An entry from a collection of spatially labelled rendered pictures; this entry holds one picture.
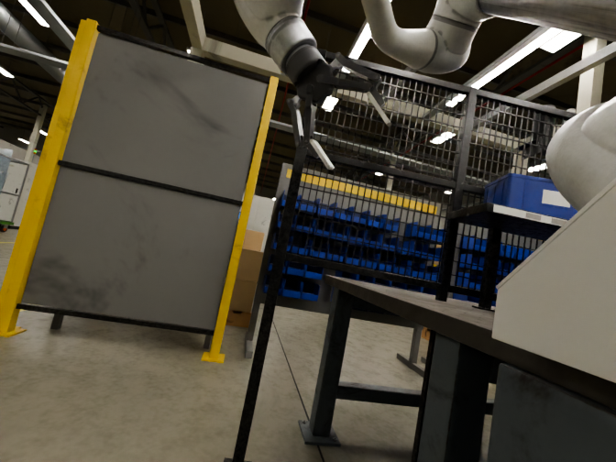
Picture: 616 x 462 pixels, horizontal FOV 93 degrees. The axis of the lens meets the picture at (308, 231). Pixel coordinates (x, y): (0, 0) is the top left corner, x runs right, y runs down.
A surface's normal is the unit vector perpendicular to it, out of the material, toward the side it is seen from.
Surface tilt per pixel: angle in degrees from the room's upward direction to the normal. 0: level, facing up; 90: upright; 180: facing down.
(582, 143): 83
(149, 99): 90
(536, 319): 90
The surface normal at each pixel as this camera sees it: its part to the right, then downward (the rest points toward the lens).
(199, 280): 0.21, -0.06
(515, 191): -0.07, -0.11
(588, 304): -0.96, -0.21
